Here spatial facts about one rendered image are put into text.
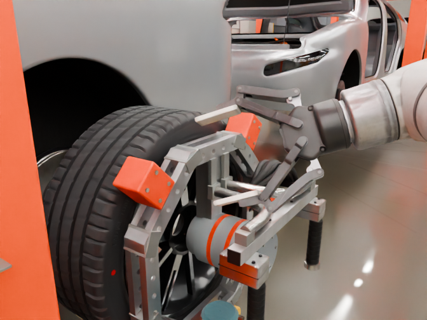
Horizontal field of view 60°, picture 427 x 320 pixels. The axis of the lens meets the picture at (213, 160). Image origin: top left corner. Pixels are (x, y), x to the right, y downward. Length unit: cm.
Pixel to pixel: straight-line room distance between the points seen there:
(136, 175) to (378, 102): 45
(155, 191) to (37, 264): 28
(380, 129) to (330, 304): 177
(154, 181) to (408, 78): 48
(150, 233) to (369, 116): 47
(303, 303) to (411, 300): 60
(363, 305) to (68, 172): 179
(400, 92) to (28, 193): 50
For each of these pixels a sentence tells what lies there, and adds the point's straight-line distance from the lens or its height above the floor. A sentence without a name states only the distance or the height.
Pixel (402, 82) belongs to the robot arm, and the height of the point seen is 130.
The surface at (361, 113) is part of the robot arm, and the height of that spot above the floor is 126.
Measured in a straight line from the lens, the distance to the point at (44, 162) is 128.
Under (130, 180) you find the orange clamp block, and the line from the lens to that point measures 74.
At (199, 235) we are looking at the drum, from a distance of 96.
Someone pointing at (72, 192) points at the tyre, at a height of 103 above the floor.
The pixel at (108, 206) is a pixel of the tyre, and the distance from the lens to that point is 80.
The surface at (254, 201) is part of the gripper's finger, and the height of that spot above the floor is 113.
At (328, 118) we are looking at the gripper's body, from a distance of 53.
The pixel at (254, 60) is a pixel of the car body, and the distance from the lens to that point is 341.
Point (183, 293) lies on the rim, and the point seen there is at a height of 61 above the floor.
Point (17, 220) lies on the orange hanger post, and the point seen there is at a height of 113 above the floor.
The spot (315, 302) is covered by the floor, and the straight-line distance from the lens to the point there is 223.
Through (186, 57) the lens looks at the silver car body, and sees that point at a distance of 155.
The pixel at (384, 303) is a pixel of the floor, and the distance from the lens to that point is 235.
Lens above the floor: 135
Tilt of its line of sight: 17 degrees down
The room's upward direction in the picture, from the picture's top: straight up
